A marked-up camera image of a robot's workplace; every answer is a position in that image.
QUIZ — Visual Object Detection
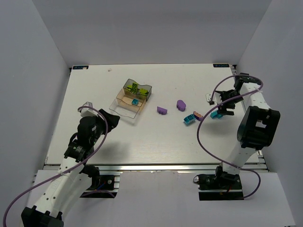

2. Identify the blue square lego brick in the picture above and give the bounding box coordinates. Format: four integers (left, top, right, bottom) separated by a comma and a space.
132, 99, 139, 105

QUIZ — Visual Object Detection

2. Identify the blue printed lego brick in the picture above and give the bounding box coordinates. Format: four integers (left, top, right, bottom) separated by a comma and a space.
184, 114, 196, 125

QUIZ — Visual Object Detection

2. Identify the small green lego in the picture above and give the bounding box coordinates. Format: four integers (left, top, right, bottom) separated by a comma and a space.
125, 79, 133, 91

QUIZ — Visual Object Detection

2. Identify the purple rounded lego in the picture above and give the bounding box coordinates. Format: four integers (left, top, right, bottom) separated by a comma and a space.
176, 100, 186, 112

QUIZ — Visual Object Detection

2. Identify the green printed lego brick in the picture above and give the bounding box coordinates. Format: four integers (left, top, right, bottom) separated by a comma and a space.
139, 88, 149, 96

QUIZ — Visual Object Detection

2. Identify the purple orange lego piece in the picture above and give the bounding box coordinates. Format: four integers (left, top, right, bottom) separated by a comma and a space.
193, 111, 203, 121

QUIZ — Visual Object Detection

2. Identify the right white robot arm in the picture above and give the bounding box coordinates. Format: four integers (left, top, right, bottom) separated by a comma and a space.
211, 73, 280, 186

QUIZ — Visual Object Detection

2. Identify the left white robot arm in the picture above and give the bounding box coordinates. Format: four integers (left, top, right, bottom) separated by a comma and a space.
21, 106, 120, 227

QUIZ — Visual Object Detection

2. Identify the clear translucent container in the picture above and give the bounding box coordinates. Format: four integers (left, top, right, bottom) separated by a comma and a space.
109, 99, 140, 124

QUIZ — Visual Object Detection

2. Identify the right corner label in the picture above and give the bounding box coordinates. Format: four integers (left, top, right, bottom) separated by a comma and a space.
213, 63, 230, 68

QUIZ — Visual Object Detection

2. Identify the corner label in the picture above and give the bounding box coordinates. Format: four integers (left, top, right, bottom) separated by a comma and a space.
213, 63, 230, 68
72, 65, 89, 70

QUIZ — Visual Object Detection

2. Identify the grey translucent container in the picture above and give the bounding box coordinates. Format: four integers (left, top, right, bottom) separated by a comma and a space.
123, 79, 152, 101

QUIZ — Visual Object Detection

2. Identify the purple arched lego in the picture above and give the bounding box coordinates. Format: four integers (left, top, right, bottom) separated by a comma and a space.
157, 106, 168, 115

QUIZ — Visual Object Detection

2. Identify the left corner label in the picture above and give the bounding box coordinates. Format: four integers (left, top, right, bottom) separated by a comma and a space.
72, 65, 89, 70

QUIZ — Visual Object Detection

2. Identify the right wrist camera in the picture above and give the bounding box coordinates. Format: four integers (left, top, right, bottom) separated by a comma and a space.
205, 93, 214, 105

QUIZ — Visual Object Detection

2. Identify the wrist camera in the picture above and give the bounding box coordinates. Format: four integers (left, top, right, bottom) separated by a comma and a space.
79, 102, 96, 117
205, 93, 214, 105

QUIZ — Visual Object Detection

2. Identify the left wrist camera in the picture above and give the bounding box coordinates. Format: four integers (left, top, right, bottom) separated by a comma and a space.
79, 102, 96, 117

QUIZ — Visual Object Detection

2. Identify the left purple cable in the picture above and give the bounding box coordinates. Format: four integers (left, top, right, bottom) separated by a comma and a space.
3, 106, 109, 227

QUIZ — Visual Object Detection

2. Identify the aluminium table rail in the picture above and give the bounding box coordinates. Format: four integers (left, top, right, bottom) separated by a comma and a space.
43, 163, 268, 171

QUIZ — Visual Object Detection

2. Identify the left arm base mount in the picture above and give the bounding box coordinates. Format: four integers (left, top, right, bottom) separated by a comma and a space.
81, 165, 120, 199

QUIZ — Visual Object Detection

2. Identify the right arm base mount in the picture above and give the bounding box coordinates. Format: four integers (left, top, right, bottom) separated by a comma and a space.
193, 174, 244, 201

